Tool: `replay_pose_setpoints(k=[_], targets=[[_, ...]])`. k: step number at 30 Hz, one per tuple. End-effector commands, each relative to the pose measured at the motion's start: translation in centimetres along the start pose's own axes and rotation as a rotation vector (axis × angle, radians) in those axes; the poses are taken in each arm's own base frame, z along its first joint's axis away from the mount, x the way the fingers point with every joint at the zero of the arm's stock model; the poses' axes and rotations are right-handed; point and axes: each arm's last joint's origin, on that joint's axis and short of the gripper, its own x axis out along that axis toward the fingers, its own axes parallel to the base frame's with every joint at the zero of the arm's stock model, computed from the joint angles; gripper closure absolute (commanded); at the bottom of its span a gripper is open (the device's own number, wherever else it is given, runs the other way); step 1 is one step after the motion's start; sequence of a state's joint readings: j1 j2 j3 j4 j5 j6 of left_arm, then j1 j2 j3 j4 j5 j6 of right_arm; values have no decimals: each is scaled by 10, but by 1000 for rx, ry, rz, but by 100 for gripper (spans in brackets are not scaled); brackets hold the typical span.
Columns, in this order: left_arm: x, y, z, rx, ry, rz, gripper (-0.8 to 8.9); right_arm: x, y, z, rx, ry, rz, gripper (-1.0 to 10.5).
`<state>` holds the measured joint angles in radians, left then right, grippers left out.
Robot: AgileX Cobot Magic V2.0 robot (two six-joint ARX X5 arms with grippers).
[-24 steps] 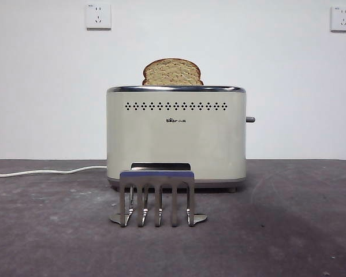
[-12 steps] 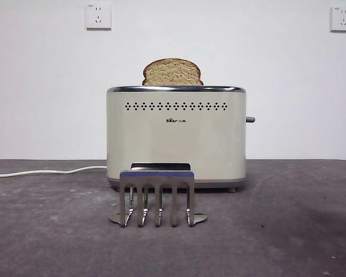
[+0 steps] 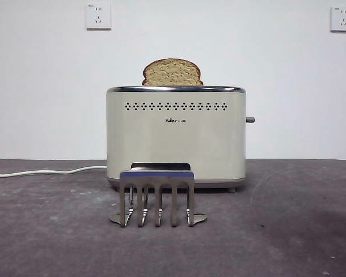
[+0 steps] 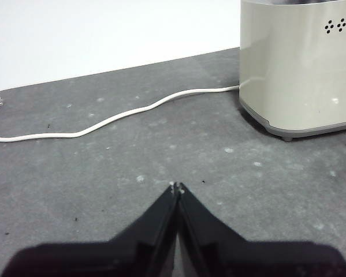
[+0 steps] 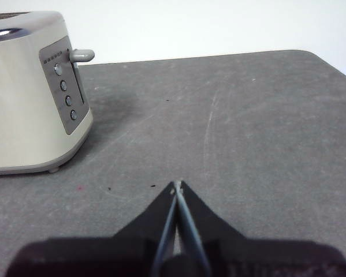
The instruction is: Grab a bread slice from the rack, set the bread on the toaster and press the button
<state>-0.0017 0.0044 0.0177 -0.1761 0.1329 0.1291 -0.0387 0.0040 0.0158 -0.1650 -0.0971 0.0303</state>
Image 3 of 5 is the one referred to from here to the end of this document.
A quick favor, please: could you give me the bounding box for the white wall socket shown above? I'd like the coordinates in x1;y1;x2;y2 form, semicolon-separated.
330;5;346;33
85;3;112;31

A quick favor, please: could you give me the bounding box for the brown bread slice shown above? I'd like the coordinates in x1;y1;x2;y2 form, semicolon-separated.
141;58;204;87

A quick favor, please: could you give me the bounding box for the cream toaster with chrome top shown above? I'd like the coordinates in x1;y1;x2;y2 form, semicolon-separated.
105;85;247;193

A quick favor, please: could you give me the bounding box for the silver metal toast rack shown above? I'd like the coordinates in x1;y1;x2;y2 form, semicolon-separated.
109;170;208;228

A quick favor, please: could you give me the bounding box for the white power cable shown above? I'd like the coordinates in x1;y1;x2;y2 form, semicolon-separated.
0;165;107;177

